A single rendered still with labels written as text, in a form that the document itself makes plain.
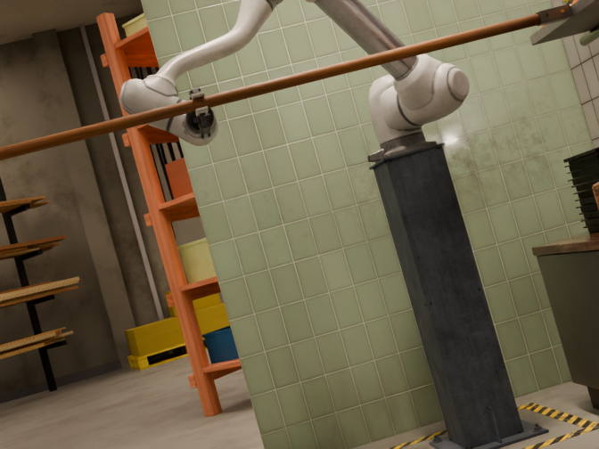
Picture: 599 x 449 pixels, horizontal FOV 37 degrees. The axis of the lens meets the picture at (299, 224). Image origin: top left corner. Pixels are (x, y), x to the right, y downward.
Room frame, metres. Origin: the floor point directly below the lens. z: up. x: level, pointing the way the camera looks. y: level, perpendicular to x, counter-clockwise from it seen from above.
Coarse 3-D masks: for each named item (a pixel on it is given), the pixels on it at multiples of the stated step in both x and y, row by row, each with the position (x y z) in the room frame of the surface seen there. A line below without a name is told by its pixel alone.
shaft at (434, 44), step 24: (504, 24) 2.29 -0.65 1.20; (528, 24) 2.30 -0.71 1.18; (408, 48) 2.25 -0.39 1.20; (432, 48) 2.27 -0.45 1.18; (312, 72) 2.22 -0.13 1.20; (336, 72) 2.23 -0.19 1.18; (216, 96) 2.19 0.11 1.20; (240, 96) 2.20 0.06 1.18; (120, 120) 2.16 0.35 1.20; (144, 120) 2.17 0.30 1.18; (24, 144) 2.13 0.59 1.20; (48, 144) 2.14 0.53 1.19
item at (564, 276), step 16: (560, 240) 3.03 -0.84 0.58; (576, 240) 2.80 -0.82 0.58; (592, 240) 2.60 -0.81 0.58; (544, 256) 2.98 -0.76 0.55; (560, 256) 2.85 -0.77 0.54; (576, 256) 2.73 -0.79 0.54; (592, 256) 2.62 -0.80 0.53; (544, 272) 3.02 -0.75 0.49; (560, 272) 2.89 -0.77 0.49; (576, 272) 2.77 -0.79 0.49; (592, 272) 2.65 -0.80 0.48; (560, 288) 2.93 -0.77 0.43; (576, 288) 2.80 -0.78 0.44; (592, 288) 2.69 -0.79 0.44; (560, 304) 2.96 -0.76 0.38; (576, 304) 2.84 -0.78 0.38; (592, 304) 2.72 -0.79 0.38; (560, 320) 3.00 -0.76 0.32; (576, 320) 2.87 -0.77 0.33; (592, 320) 2.75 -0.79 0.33; (560, 336) 3.04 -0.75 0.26; (576, 336) 2.91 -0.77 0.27; (592, 336) 2.79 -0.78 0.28; (576, 352) 2.95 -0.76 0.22; (592, 352) 2.82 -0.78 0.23; (576, 368) 2.99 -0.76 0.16; (592, 368) 2.86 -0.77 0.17; (592, 384) 2.89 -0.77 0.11; (592, 400) 3.05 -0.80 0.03
